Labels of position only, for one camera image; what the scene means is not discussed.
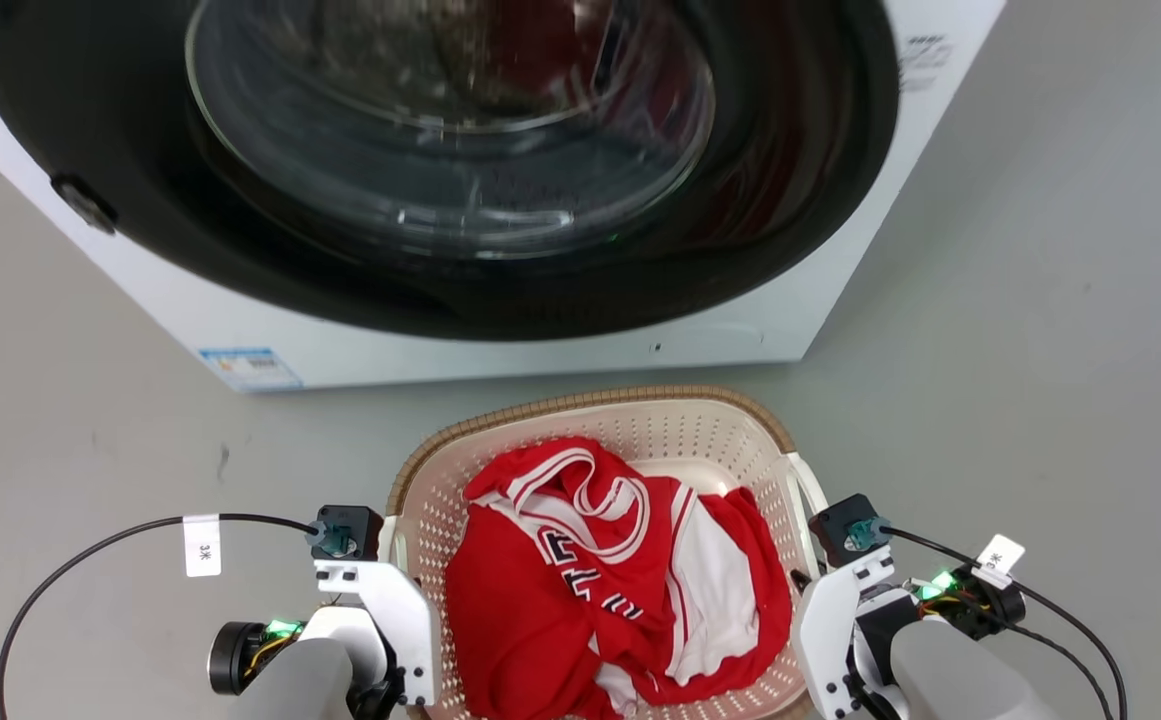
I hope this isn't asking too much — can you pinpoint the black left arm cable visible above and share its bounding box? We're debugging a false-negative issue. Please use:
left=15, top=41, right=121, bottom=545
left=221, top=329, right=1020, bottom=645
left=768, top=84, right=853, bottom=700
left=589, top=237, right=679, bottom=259
left=0, top=513, right=318, bottom=720

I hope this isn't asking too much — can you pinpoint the white washing machine body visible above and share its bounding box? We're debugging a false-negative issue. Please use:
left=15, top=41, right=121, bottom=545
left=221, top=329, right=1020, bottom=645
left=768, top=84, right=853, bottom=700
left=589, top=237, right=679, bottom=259
left=0, top=0, right=1009, bottom=394

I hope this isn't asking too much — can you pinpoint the white right cable tag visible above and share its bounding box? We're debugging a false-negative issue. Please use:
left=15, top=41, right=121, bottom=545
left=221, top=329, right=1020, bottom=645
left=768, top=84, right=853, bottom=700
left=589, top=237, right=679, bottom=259
left=972, top=534, right=1027, bottom=589

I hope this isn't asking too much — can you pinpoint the black round washing machine door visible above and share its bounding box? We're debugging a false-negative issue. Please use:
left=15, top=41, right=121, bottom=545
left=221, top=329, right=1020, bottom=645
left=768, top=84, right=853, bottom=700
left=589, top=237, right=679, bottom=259
left=0, top=0, right=901, bottom=343

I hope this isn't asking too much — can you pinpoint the blue energy label sticker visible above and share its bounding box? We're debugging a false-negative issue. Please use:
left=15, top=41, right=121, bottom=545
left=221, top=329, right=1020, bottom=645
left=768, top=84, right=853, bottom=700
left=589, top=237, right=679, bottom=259
left=197, top=346, right=304, bottom=393

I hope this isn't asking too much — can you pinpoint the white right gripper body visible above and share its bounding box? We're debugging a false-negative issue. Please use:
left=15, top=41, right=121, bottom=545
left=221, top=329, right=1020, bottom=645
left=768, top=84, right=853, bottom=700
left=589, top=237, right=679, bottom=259
left=792, top=545, right=926, bottom=720

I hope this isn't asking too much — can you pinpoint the red and white jersey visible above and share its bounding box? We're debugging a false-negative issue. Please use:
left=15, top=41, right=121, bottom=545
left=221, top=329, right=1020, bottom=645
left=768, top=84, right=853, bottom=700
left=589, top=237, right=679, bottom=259
left=443, top=436, right=794, bottom=720

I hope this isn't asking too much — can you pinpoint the white cable tag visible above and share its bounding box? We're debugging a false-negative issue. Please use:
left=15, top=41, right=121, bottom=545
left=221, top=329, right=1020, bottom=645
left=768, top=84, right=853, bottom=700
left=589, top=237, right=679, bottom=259
left=972, top=534, right=1027, bottom=589
left=183, top=514, right=223, bottom=579

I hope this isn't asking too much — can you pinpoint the beige perforated laundry basket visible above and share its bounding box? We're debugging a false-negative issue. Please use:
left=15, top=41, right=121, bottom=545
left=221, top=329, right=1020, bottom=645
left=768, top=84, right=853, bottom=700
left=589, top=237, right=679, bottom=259
left=384, top=385, right=831, bottom=720

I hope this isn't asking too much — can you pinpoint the black door latch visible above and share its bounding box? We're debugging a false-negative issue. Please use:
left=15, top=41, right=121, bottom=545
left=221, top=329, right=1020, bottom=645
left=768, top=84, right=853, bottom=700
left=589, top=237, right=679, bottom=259
left=49, top=172, right=120, bottom=237

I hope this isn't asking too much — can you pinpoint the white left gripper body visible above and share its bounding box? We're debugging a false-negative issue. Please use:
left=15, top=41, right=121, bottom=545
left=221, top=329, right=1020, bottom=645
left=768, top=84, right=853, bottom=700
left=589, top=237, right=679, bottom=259
left=314, top=558, right=439, bottom=720

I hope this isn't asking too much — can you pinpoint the white left cable tag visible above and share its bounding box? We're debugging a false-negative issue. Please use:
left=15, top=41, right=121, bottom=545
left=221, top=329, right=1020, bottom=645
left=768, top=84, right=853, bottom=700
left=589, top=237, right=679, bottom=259
left=183, top=514, right=223, bottom=579

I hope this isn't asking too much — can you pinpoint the white text sticker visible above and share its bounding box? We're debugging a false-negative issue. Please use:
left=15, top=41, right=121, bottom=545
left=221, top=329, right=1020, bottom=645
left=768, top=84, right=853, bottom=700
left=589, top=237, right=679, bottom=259
left=897, top=33, right=954, bottom=94

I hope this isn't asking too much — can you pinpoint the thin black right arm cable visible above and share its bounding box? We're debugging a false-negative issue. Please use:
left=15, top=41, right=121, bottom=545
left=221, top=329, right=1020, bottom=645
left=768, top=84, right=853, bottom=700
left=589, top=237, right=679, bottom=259
left=980, top=600, right=1116, bottom=720

